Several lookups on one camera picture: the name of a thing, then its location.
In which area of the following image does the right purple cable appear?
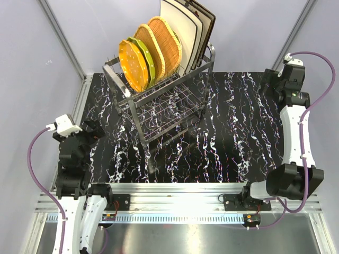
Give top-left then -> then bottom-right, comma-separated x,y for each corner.
247,51 -> 334,230

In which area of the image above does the woven wicker tray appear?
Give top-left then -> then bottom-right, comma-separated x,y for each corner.
148,16 -> 182,78
134,24 -> 165,84

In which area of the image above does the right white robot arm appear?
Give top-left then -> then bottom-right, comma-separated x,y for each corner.
238,59 -> 324,210

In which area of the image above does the white middle square plate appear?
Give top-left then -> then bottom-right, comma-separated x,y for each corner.
177,1 -> 203,73

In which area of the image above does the cream black-rimmed square plate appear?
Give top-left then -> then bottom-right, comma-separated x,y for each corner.
160,1 -> 198,76

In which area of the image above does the stainless steel dish rack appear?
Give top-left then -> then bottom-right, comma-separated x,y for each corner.
102,42 -> 217,174

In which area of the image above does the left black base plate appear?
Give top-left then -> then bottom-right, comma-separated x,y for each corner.
105,194 -> 131,212

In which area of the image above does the green polka dot plate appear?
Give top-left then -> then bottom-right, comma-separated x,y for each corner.
127,37 -> 155,88

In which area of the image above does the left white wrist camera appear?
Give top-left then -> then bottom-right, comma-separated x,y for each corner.
46,114 -> 83,137

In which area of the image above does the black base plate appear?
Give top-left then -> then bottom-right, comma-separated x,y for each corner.
105,194 -> 131,212
222,194 -> 272,212

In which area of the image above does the orange polka dot plate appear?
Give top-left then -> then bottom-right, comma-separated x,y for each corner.
118,40 -> 148,93

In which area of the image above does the dark brown square plate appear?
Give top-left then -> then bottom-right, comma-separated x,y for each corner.
189,1 -> 216,67

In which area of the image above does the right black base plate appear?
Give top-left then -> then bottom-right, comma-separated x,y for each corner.
222,194 -> 272,212

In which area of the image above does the aluminium mounting rail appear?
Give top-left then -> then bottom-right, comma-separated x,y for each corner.
35,183 -> 322,228

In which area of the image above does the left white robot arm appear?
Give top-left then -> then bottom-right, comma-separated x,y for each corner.
53,120 -> 114,253

